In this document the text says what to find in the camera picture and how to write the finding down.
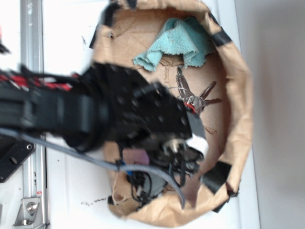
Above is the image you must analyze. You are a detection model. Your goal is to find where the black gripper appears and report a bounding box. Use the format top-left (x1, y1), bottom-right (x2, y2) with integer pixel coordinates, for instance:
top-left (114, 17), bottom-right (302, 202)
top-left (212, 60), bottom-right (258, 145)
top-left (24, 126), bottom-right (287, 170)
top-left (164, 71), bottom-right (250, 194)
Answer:
top-left (114, 83), bottom-right (209, 175)

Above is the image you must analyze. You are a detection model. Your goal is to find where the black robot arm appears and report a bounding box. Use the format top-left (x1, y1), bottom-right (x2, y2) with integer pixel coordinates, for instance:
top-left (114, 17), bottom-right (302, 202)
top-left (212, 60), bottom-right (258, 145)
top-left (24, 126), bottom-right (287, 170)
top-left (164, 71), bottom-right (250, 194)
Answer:
top-left (0, 63), bottom-right (208, 174)

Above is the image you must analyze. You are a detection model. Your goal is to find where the silver key bunch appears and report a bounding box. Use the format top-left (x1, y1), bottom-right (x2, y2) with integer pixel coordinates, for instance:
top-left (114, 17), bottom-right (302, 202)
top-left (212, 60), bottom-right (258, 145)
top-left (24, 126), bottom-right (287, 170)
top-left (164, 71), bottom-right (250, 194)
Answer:
top-left (176, 67), bottom-right (222, 115)

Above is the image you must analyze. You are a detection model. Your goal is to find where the brown paper bag tray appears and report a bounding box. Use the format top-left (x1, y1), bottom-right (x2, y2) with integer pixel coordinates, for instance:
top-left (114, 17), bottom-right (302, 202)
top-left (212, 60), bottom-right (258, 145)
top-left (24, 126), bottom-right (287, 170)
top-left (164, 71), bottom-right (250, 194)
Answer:
top-left (93, 0), bottom-right (253, 228)

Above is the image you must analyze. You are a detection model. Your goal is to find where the teal microfiber cloth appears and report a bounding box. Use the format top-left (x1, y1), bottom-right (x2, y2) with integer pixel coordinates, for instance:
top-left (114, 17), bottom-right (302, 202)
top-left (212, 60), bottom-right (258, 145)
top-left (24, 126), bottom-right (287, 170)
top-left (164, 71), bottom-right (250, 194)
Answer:
top-left (133, 17), bottom-right (214, 72)

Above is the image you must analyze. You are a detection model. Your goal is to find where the white plastic board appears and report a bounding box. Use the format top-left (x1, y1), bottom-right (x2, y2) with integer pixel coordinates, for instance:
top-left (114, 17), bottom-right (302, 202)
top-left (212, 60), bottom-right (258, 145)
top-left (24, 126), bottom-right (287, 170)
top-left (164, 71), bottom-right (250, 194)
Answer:
top-left (42, 0), bottom-right (260, 229)

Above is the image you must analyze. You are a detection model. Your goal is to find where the thin wire key ring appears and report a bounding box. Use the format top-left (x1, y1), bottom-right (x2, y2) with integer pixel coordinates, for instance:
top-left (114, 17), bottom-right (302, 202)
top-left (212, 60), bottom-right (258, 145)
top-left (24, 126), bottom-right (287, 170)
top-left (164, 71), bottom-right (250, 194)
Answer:
top-left (165, 86), bottom-right (189, 92)

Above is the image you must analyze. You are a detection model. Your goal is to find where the grey ribbon cable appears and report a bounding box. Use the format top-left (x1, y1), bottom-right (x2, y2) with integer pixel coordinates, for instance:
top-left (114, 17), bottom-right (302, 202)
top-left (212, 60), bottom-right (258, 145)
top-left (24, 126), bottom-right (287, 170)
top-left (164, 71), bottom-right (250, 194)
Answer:
top-left (0, 127), bottom-right (186, 210)

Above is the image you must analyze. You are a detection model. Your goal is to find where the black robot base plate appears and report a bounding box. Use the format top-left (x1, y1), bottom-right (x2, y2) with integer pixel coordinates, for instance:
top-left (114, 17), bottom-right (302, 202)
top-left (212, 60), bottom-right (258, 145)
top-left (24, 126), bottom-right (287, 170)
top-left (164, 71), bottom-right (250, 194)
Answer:
top-left (0, 135), bottom-right (35, 183)

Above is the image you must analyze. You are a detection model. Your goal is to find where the aluminium extrusion rail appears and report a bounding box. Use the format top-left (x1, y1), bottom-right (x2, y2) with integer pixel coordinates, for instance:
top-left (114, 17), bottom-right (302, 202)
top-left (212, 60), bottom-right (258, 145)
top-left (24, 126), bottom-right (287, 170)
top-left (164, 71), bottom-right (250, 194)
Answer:
top-left (20, 0), bottom-right (50, 229)

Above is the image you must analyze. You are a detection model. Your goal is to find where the metal corner bracket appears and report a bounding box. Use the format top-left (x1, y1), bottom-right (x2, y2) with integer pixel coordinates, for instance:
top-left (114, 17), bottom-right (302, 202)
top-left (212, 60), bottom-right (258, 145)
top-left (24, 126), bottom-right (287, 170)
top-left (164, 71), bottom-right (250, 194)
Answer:
top-left (12, 197), bottom-right (44, 229)

